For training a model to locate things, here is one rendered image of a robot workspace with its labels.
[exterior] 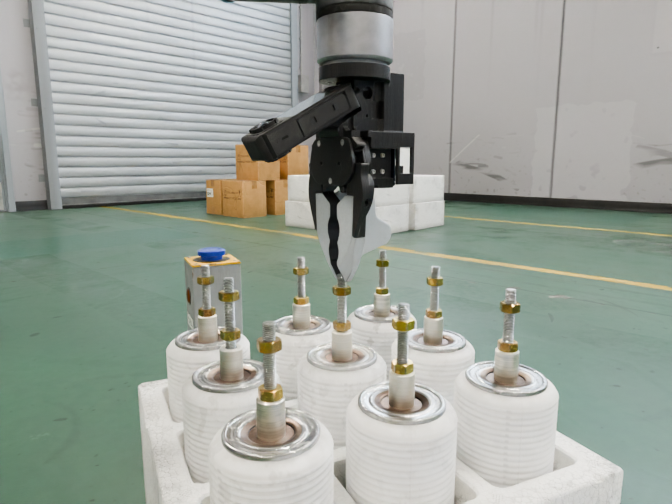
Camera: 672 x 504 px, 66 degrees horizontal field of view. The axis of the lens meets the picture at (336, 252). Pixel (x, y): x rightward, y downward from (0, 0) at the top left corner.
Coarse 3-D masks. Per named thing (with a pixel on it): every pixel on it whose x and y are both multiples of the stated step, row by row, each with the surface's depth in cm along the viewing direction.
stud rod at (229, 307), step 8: (224, 280) 48; (232, 280) 49; (224, 288) 49; (232, 288) 49; (224, 304) 49; (232, 304) 49; (232, 312) 49; (232, 320) 49; (232, 328) 49; (232, 344) 49
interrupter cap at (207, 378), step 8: (248, 360) 53; (256, 360) 53; (200, 368) 51; (208, 368) 52; (216, 368) 52; (248, 368) 52; (256, 368) 52; (192, 376) 49; (200, 376) 50; (208, 376) 50; (216, 376) 50; (248, 376) 50; (256, 376) 50; (200, 384) 48; (208, 384) 48; (216, 384) 48; (224, 384) 48; (232, 384) 48; (240, 384) 48; (248, 384) 48; (256, 384) 48; (216, 392) 47; (224, 392) 47; (232, 392) 47
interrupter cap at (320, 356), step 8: (328, 344) 58; (352, 344) 58; (360, 344) 58; (312, 352) 56; (320, 352) 56; (328, 352) 56; (352, 352) 57; (360, 352) 56; (368, 352) 56; (312, 360) 53; (320, 360) 54; (328, 360) 54; (352, 360) 54; (360, 360) 54; (368, 360) 54; (376, 360) 54; (320, 368) 52; (328, 368) 52; (336, 368) 52; (344, 368) 52; (352, 368) 52; (360, 368) 52
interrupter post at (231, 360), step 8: (224, 352) 49; (232, 352) 49; (240, 352) 49; (224, 360) 49; (232, 360) 49; (240, 360) 50; (224, 368) 49; (232, 368) 49; (240, 368) 50; (224, 376) 49; (232, 376) 49; (240, 376) 50
